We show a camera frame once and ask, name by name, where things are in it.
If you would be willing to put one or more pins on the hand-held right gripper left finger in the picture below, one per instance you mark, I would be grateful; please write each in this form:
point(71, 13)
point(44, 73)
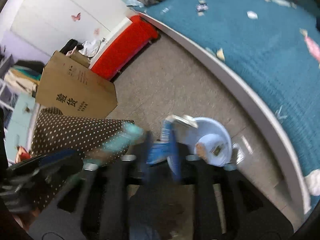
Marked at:
point(147, 160)

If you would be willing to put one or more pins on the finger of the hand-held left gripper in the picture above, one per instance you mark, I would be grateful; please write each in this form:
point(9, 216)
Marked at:
point(52, 158)

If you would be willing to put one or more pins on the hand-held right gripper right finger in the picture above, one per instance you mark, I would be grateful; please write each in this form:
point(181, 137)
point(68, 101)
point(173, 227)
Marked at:
point(175, 162)

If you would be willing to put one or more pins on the blue white striped packet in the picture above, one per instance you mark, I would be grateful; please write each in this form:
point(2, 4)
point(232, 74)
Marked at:
point(161, 145)

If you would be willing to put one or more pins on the teal packet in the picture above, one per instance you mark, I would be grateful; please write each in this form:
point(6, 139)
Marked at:
point(130, 133)

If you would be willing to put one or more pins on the pale blue plastic bin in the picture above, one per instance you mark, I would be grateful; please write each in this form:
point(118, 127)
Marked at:
point(220, 132)

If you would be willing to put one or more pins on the small red item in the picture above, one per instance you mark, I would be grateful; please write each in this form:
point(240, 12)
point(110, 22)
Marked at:
point(23, 154)

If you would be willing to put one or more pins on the brown dotted cloth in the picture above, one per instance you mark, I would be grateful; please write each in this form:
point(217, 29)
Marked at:
point(75, 132)

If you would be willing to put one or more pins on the round white paper lid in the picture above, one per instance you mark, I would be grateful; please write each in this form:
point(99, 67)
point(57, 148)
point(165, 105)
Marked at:
point(212, 145)

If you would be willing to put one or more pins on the light blue cabinet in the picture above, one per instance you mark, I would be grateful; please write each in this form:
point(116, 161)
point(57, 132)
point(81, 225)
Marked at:
point(18, 120)

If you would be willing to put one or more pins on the printed cardboard box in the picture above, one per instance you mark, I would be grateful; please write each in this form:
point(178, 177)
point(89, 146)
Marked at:
point(75, 90)

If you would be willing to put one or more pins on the pile of clothes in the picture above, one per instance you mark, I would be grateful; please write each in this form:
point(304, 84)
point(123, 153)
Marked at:
point(22, 76)

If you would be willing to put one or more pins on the white framed bed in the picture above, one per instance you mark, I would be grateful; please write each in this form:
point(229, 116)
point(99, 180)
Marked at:
point(250, 98)

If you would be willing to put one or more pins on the red bench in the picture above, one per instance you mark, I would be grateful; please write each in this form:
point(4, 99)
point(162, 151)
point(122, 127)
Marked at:
point(122, 50)

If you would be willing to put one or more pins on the black bag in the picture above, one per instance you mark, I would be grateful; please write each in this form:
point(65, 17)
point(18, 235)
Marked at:
point(70, 45)

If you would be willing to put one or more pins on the white cloth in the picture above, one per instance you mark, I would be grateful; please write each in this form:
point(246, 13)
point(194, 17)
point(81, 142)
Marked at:
point(90, 46)

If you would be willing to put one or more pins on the pink butterfly sticker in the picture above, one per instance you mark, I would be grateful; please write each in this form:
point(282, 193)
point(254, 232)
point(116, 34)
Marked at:
point(76, 17)
point(97, 31)

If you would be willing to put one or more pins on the white soft item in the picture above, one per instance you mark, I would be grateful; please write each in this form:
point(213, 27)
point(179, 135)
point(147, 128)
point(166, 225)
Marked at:
point(313, 182)

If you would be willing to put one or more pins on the bed with teal mattress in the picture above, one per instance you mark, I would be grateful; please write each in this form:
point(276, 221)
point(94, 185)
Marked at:
point(250, 42)

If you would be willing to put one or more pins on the white wardrobe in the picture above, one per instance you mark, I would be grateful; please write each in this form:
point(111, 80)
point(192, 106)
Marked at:
point(50, 5)

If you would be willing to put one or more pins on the light blue pillow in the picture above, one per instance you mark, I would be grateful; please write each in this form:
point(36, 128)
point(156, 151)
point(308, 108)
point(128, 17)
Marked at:
point(135, 3)

